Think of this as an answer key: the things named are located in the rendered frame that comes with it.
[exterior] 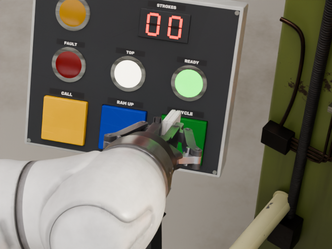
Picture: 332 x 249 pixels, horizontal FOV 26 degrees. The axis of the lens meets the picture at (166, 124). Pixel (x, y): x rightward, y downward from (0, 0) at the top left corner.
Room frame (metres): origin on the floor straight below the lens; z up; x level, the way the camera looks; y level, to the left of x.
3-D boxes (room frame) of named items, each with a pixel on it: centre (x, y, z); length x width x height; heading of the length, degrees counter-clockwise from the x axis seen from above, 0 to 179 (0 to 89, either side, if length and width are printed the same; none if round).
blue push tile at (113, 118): (0.82, 0.07, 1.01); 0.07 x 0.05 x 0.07; 77
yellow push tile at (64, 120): (0.85, 0.17, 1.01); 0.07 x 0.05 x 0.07; 77
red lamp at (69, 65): (0.89, 0.16, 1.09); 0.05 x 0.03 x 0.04; 52
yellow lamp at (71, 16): (0.93, 0.15, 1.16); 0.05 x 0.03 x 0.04; 52
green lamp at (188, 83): (0.85, -0.04, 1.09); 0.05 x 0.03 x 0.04; 52
